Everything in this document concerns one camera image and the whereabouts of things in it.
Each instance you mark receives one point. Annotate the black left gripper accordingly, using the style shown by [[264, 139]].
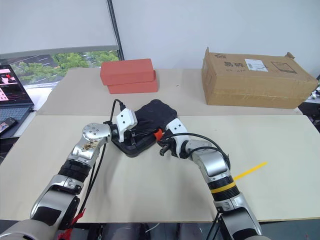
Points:
[[132, 136]]

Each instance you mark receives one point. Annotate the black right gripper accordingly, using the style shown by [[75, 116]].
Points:
[[167, 146]]

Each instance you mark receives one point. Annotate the black plastic tool case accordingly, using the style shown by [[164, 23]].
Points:
[[152, 117]]

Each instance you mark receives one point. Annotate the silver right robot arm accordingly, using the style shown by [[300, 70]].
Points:
[[217, 170]]

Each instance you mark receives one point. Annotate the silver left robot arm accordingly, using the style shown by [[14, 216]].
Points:
[[75, 160]]

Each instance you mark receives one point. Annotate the red box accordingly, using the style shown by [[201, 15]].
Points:
[[133, 88], [126, 71]]

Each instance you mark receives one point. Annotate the yellow tape strip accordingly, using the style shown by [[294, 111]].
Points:
[[250, 170]]

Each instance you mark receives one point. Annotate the brown cardboard box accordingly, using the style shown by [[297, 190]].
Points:
[[255, 85]]

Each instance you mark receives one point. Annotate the grey roller blind bar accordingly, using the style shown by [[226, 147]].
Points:
[[60, 49]]

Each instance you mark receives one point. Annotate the black smartphone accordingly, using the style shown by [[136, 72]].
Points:
[[8, 124]]

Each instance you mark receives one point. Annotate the open laptop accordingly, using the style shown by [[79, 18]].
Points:
[[12, 100]]

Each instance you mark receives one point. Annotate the dark background clutter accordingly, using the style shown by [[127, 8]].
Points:
[[312, 107]]

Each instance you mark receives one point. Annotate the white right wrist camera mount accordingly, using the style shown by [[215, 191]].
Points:
[[178, 128]]

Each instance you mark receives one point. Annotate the dark window frame post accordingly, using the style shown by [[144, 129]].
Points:
[[116, 27]]

